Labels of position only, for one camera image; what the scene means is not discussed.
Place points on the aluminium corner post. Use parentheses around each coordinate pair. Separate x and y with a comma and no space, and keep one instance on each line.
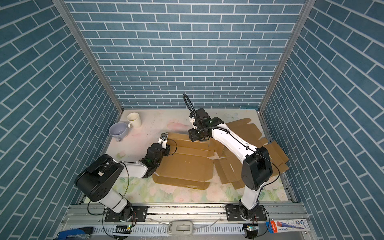
(287,51)
(81,41)

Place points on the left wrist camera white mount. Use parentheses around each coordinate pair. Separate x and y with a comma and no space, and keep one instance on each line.
(163,139)

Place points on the white red blue tube box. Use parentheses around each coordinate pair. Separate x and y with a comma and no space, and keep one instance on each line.
(284,226)

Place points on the blue black tool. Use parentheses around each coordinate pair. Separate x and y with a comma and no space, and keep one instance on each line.
(76,234)

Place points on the cream ceramic mug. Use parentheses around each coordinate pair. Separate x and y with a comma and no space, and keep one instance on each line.
(134,120)

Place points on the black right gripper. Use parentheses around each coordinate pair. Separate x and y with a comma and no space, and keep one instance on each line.
(192,135)

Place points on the aluminium corner post right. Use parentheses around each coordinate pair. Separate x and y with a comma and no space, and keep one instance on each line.
(287,51)

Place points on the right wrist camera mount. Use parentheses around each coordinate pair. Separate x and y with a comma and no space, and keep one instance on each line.
(200,119)

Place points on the lavender ceramic bowl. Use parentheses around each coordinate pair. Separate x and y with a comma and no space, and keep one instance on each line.
(119,131)

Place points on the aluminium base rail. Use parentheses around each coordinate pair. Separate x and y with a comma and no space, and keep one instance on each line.
(219,221)

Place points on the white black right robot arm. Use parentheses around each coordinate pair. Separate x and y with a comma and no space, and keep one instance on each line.
(257,167)

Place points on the aluminium corner post left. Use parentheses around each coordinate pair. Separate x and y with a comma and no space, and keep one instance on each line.
(81,41)

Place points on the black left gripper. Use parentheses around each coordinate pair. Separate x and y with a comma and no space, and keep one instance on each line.
(167,150)

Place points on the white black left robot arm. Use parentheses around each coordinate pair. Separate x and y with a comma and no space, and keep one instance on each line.
(97,180)

